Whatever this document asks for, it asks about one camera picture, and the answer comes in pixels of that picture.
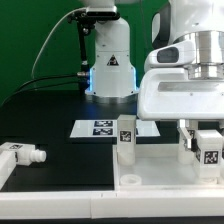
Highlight marker tag sheet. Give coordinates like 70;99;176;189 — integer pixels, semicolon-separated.
70;119;160;138

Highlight white square table top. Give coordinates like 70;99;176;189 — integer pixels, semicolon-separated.
113;144;224;191

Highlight black camera stand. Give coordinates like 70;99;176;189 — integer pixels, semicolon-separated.
67;9;120;96

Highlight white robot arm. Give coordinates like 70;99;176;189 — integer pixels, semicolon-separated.
81;0;224;148

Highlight black cables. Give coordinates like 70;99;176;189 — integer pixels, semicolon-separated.
0;73;91;108

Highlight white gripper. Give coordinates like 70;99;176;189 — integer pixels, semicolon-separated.
137;40;224;150

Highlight grey cable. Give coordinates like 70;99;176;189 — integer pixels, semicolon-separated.
31;9;84;81

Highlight white front fence bar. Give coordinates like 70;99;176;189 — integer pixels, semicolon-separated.
0;189;224;220

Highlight white left fence bar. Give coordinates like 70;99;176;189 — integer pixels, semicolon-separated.
0;151;16;190

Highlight white fence bar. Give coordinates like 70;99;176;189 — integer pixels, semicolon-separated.
0;151;16;190
0;189;224;220

